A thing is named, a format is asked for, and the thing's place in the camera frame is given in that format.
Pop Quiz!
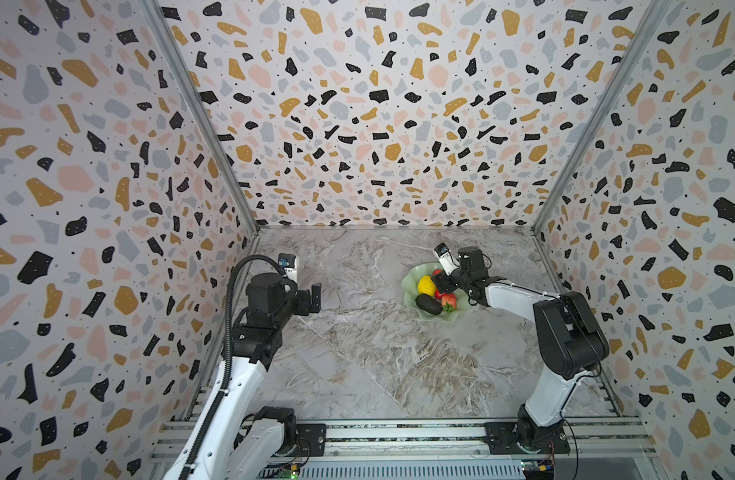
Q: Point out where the aluminium corner post left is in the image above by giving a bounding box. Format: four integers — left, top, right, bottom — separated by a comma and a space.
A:
137, 0, 260, 234

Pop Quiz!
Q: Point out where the red fake strawberry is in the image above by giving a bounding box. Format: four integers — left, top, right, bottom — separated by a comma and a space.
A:
441, 293, 457, 312

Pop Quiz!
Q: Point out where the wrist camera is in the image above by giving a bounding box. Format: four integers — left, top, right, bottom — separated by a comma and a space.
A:
433, 243, 459, 276
277, 253, 297, 282

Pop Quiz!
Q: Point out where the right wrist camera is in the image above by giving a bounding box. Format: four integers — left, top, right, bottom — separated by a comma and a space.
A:
433, 243, 459, 276

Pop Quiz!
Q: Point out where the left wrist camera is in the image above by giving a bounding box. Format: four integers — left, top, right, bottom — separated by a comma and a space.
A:
277, 253, 297, 282

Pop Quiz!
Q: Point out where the dark fake avocado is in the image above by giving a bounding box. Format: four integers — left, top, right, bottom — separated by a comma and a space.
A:
415, 294, 443, 316

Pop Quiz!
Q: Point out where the white slotted cable duct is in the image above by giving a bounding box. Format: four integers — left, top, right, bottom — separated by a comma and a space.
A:
297, 460, 525, 479

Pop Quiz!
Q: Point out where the light green wavy fruit bowl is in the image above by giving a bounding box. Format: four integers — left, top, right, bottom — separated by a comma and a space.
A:
401, 262, 471, 323

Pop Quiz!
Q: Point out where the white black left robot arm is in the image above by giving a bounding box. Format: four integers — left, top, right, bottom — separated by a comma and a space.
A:
164, 272, 322, 479

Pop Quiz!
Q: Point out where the yellow fake lemon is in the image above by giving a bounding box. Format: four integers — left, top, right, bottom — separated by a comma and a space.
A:
417, 275, 437, 298

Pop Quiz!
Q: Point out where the aluminium corner post right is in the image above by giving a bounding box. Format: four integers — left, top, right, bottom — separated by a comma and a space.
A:
531, 0, 675, 234

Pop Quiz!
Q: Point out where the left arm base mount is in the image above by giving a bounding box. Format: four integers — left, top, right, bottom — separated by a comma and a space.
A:
252, 406, 327, 458

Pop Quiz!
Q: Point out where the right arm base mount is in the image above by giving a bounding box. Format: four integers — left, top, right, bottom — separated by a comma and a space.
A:
483, 404, 571, 455

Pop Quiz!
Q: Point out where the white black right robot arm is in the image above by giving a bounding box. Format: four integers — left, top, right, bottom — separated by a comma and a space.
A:
433, 243, 609, 428

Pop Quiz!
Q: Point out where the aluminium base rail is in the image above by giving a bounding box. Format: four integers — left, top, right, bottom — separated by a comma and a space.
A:
147, 416, 659, 466

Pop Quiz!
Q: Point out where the black corrugated cable hose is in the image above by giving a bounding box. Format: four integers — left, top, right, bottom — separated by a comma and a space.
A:
177, 254, 284, 480

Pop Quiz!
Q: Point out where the aluminium corner post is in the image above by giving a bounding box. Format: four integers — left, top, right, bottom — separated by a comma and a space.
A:
531, 0, 675, 234
137, 0, 260, 234

